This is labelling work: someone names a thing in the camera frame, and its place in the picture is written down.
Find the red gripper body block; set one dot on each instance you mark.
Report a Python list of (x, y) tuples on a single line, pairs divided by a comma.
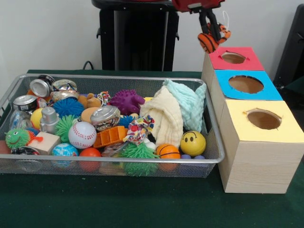
[(190, 4)]

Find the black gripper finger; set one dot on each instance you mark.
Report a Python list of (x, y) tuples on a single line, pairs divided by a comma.
[(205, 22), (215, 26)]

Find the orange striped tiger plush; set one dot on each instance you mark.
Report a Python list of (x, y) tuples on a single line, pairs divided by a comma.
[(207, 44)]

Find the brown teddy bear plush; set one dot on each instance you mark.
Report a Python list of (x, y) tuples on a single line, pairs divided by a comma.
[(91, 101)]

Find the shallow clear mesh bin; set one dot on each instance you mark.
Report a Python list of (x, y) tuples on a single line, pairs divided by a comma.
[(204, 168)]

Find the wooden box with three holes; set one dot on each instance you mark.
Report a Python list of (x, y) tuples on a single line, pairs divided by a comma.
[(261, 166)]

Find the black upright panel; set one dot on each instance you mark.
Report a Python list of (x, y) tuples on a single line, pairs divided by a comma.
[(292, 47)]

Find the light blue cloth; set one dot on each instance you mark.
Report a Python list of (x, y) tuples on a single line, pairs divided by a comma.
[(190, 104)]

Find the cream cloth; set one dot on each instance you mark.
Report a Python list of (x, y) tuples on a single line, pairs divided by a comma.
[(164, 118)]

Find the dark green table cloth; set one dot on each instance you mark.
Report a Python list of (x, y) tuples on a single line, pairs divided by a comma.
[(142, 202), (297, 95)]

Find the purple spiky toy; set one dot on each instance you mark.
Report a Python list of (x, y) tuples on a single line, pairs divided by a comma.
[(127, 101)]

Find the yellow smiley ball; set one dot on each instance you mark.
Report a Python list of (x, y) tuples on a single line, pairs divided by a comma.
[(192, 143)]

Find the small orange basketball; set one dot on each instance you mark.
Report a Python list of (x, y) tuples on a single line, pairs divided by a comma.
[(168, 151)]

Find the crushed silver can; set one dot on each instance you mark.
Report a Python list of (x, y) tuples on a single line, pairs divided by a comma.
[(105, 118)]

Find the blue spiky ball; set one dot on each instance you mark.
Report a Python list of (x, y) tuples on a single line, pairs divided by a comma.
[(69, 107)]

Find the white baseball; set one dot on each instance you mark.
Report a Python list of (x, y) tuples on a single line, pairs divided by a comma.
[(82, 135)]

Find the blue globe ball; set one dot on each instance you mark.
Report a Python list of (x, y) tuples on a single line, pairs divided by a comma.
[(64, 150)]

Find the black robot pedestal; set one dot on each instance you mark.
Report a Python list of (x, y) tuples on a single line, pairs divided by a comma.
[(133, 35)]

